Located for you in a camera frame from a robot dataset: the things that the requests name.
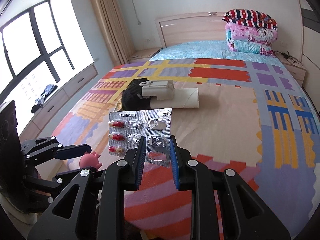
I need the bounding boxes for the black framed window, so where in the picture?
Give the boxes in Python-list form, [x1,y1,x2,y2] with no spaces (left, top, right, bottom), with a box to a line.
[1,0,74,102]

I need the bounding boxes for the wooden nightstand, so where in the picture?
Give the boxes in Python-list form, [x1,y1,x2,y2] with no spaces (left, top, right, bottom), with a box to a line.
[276,53,306,86]
[129,47,162,63]

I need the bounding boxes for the silver pill blister pack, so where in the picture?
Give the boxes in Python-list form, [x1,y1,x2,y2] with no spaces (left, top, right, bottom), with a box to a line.
[108,108,172,167]

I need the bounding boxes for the pink pig toy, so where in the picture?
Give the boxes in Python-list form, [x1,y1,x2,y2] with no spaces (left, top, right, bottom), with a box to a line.
[79,151,102,170]

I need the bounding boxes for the left wooden nightstand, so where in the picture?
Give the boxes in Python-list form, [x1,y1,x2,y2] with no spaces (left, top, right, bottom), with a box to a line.
[129,47,162,63]

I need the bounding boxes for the white cardboard tube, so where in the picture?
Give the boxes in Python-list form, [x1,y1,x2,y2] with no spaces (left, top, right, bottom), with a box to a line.
[150,88,199,109]

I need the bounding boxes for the beige curtain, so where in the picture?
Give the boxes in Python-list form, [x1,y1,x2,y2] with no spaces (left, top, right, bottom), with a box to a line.
[91,0,136,66]

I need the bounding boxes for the light wood headboard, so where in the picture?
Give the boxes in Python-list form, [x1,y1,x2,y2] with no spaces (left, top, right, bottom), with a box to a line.
[156,12,226,48]

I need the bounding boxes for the right wooden nightstand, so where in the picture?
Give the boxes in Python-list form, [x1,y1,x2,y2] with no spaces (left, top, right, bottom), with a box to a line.
[276,53,306,86]

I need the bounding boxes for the dark cloth on sill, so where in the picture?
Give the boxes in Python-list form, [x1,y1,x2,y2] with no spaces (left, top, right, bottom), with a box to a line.
[31,85,57,114]

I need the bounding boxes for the window seat drawer cabinet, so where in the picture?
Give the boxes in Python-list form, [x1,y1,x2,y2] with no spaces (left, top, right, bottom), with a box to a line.
[18,62,98,142]

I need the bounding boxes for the striped folded blanket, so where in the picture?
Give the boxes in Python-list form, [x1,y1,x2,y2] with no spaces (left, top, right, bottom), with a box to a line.
[222,9,278,30]

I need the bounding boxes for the colourful patterned bed mat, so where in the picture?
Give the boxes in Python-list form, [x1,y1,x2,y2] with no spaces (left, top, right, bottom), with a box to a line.
[53,59,319,237]

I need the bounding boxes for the black knitted cloth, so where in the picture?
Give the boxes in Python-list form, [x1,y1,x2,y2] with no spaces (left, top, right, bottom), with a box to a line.
[121,78,151,111]

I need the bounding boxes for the light blue bed quilt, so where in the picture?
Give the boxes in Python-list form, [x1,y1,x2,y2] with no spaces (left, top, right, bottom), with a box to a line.
[151,40,278,63]

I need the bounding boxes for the white grey sliding wardrobe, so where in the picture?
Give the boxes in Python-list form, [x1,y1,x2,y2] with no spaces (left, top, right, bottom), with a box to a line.
[299,0,319,112]

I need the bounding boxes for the pink cartoon folded quilt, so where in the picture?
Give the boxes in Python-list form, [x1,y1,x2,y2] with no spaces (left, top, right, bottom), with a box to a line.
[225,22,278,57]

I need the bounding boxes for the black cables on nightstand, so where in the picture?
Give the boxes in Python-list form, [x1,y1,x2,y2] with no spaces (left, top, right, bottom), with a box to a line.
[274,50,304,68]

